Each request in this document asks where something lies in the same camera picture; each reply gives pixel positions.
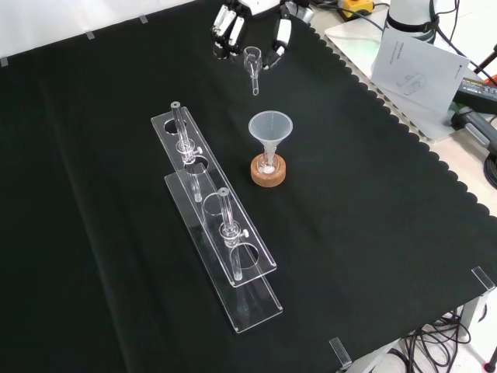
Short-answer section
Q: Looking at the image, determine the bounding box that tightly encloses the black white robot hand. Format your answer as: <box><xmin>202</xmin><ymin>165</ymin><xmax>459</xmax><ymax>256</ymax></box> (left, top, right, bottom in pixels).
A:
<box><xmin>210</xmin><ymin>0</ymin><xmax>294</xmax><ymax>71</ymax></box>

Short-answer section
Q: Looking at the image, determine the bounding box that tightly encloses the clear glass weighing funnel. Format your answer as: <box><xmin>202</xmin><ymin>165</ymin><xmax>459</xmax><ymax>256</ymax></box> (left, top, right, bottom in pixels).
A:
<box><xmin>243</xmin><ymin>46</ymin><xmax>262</xmax><ymax>96</ymax></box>

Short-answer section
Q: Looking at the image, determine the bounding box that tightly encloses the translucent plastic funnel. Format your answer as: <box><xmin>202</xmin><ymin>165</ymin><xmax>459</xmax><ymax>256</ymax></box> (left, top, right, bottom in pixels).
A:
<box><xmin>248</xmin><ymin>110</ymin><xmax>294</xmax><ymax>157</ymax></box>

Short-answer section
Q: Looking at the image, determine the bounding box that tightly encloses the clear acrylic funnel stand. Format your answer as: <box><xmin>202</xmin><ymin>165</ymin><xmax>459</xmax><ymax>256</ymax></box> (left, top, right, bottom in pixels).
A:
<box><xmin>150</xmin><ymin>101</ymin><xmax>284</xmax><ymax>336</ymax></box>

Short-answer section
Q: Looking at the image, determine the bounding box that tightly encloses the pale board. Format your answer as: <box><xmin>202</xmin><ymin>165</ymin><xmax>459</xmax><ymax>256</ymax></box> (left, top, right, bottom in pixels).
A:
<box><xmin>323</xmin><ymin>14</ymin><xmax>469</xmax><ymax>143</ymax></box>

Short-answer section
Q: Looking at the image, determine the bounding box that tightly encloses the yellow stop button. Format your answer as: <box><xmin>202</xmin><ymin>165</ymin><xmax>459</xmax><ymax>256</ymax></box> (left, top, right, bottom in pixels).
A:
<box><xmin>336</xmin><ymin>0</ymin><xmax>376</xmax><ymax>21</ymax></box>

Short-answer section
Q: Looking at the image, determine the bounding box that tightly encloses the round-bottom glass flask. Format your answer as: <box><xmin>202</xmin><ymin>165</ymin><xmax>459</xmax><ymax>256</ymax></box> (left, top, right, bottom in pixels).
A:
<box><xmin>258</xmin><ymin>149</ymin><xmax>281</xmax><ymax>176</ymax></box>

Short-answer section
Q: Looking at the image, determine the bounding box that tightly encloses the white paper manual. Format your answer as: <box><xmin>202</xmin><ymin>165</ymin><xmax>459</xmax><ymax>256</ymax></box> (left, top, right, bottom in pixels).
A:
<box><xmin>370</xmin><ymin>28</ymin><xmax>471</xmax><ymax>114</ymax></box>

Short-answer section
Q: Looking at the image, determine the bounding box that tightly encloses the black table cloth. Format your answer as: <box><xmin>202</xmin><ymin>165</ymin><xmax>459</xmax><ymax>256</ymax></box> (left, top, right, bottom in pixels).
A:
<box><xmin>0</xmin><ymin>0</ymin><xmax>497</xmax><ymax>373</ymax></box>

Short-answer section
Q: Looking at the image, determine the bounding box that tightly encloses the black power adapter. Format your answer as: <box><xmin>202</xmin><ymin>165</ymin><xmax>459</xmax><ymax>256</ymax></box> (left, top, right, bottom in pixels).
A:
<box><xmin>453</xmin><ymin>75</ymin><xmax>497</xmax><ymax>115</ymax></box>

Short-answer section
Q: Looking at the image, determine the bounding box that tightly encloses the black tripod leg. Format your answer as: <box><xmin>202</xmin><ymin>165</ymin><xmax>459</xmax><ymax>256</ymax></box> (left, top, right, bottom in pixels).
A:
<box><xmin>472</xmin><ymin>42</ymin><xmax>497</xmax><ymax>81</ymax></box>

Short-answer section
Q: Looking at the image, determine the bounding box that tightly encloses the grey green plug unit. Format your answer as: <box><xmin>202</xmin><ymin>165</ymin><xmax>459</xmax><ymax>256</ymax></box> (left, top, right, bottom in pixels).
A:
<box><xmin>449</xmin><ymin>106</ymin><xmax>497</xmax><ymax>150</ymax></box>

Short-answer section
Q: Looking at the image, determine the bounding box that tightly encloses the clear acrylic cloth clip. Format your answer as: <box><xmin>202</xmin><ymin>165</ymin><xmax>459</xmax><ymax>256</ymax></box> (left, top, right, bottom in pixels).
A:
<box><xmin>328</xmin><ymin>336</ymin><xmax>353</xmax><ymax>371</ymax></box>
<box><xmin>471</xmin><ymin>266</ymin><xmax>497</xmax><ymax>292</ymax></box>

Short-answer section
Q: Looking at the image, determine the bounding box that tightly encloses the grey table leg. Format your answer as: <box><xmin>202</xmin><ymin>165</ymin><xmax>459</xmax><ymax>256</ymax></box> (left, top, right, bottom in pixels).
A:
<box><xmin>461</xmin><ymin>293</ymin><xmax>491</xmax><ymax>332</ymax></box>

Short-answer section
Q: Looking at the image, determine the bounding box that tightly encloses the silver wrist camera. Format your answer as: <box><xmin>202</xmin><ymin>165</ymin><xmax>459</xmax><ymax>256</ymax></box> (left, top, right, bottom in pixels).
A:
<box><xmin>287</xmin><ymin>0</ymin><xmax>316</xmax><ymax>25</ymax></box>

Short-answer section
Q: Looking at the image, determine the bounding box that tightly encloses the black stop button cable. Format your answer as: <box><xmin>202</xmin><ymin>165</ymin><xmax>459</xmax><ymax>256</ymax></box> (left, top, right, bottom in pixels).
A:
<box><xmin>359</xmin><ymin>13</ymin><xmax>388</xmax><ymax>34</ymax></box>

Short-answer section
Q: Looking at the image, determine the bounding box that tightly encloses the cork ring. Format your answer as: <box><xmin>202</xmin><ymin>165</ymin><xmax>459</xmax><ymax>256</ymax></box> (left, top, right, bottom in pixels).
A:
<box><xmin>250</xmin><ymin>153</ymin><xmax>289</xmax><ymax>189</ymax></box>

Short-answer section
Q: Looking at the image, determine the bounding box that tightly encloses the coiled black cable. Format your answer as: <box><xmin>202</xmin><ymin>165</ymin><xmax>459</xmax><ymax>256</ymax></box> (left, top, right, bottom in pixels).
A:
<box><xmin>482</xmin><ymin>152</ymin><xmax>497</xmax><ymax>184</ymax></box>

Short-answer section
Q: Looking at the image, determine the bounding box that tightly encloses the black floor cable bundle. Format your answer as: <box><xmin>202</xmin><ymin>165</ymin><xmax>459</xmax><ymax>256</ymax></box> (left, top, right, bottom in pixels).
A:
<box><xmin>386</xmin><ymin>306</ymin><xmax>497</xmax><ymax>373</ymax></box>

